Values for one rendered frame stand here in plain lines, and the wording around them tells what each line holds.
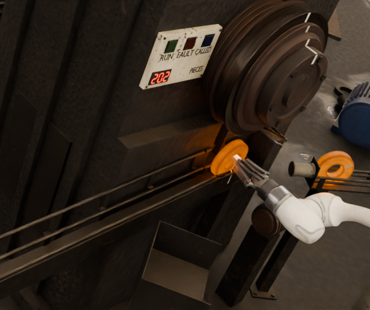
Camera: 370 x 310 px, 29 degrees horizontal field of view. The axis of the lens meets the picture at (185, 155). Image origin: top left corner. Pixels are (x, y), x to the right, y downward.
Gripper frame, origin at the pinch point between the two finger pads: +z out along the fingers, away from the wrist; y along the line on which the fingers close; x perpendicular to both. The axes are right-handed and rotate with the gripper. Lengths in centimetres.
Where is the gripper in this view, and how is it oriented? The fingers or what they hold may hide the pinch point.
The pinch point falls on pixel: (232, 155)
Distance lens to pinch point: 251.1
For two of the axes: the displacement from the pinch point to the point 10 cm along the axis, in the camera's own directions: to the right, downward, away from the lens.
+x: 3.7, -7.4, -5.7
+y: 6.6, -2.2, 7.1
